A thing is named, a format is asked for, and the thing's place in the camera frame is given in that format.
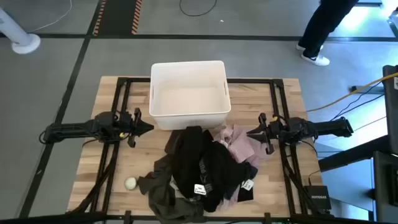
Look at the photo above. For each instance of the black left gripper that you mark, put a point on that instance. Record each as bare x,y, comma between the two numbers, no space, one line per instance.
133,127

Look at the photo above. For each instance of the black network switch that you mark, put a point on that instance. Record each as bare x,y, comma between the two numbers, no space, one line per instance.
317,197

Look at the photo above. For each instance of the black metal table frame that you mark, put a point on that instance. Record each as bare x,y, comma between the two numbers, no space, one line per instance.
287,174

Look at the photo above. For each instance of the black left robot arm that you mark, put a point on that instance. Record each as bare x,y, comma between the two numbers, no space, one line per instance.
71,128

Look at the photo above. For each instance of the white clothing tag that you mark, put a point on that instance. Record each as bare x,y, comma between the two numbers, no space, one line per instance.
200,189
247,184

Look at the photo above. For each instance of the black computer monitor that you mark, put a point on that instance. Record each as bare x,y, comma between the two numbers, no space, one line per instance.
391,118

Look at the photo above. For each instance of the person's white shoe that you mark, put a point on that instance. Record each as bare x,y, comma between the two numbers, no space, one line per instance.
317,59
300,47

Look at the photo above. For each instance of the black desk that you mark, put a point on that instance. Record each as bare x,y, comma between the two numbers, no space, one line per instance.
385,186

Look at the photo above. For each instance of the hazard-striped black floor ramp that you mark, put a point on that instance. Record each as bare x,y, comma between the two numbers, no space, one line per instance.
119,17

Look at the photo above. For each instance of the pink garment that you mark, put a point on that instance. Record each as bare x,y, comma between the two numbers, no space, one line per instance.
241,146

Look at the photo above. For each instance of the person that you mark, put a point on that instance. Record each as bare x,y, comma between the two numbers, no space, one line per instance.
323,25

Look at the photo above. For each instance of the dark grey-green garment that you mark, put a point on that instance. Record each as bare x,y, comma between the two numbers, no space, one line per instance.
161,196

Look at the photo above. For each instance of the black garment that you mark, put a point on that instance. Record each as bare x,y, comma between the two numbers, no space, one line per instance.
214,161

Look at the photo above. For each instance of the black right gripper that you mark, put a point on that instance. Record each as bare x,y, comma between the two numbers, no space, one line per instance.
273,132

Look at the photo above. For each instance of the small white ball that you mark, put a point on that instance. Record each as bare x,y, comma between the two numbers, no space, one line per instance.
131,183

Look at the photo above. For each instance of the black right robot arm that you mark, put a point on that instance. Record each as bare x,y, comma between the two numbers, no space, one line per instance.
323,127

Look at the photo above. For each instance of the white plastic storage bin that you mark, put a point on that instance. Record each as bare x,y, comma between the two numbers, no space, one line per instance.
189,99

